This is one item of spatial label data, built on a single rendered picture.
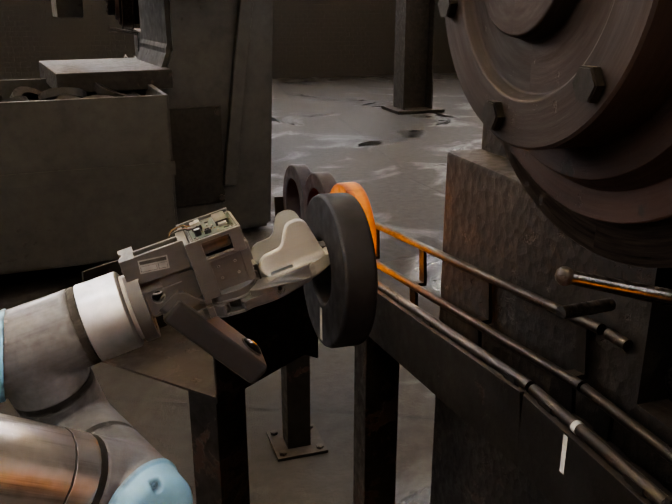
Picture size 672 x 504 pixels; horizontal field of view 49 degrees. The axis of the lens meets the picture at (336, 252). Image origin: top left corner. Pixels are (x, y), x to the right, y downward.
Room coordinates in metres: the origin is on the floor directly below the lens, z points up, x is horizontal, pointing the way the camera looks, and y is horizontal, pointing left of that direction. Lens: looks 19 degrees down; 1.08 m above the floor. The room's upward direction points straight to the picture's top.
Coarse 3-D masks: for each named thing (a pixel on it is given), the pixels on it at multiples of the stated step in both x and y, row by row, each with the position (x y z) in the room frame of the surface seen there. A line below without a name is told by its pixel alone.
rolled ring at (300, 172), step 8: (288, 168) 1.66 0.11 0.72; (296, 168) 1.61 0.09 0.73; (304, 168) 1.62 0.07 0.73; (288, 176) 1.66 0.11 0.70; (296, 176) 1.60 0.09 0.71; (304, 176) 1.59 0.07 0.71; (288, 184) 1.68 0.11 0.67; (296, 184) 1.60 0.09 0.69; (304, 184) 1.57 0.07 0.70; (288, 192) 1.69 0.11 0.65; (296, 192) 1.69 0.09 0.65; (288, 200) 1.69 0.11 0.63; (296, 200) 1.70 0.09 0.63; (288, 208) 1.69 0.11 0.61; (296, 208) 1.69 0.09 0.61
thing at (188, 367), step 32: (160, 320) 1.08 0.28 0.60; (224, 320) 0.83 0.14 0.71; (256, 320) 0.88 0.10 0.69; (288, 320) 0.93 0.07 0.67; (128, 352) 0.98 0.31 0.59; (160, 352) 0.98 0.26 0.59; (192, 352) 0.97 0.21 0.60; (288, 352) 0.93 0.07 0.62; (192, 384) 0.86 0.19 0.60; (224, 384) 0.83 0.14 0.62; (192, 416) 0.95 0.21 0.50; (224, 416) 0.93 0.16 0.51; (192, 448) 0.96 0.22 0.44; (224, 448) 0.93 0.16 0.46; (224, 480) 0.93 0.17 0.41
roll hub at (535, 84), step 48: (480, 0) 0.65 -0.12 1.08; (528, 0) 0.55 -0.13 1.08; (576, 0) 0.52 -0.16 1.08; (624, 0) 0.46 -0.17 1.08; (480, 48) 0.64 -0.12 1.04; (528, 48) 0.57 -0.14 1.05; (576, 48) 0.52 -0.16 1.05; (624, 48) 0.46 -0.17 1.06; (480, 96) 0.62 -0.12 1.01; (528, 96) 0.56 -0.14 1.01; (624, 96) 0.47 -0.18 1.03; (528, 144) 0.55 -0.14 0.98; (576, 144) 0.52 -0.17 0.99
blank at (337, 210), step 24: (312, 216) 0.73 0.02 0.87; (336, 216) 0.66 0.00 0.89; (360, 216) 0.67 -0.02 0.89; (336, 240) 0.65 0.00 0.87; (360, 240) 0.65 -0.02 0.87; (336, 264) 0.65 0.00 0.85; (360, 264) 0.63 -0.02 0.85; (312, 288) 0.72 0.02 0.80; (336, 288) 0.65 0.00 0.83; (360, 288) 0.63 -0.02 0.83; (312, 312) 0.72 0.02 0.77; (336, 312) 0.64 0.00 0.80; (360, 312) 0.63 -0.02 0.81; (336, 336) 0.64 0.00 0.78; (360, 336) 0.64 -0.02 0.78
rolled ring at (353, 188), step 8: (336, 184) 1.31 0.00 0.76; (344, 184) 1.28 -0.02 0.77; (352, 184) 1.28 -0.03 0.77; (336, 192) 1.31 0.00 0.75; (344, 192) 1.27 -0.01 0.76; (352, 192) 1.25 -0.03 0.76; (360, 192) 1.25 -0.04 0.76; (360, 200) 1.24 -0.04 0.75; (368, 200) 1.24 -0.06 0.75; (368, 208) 1.23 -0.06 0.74; (368, 216) 1.22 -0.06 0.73
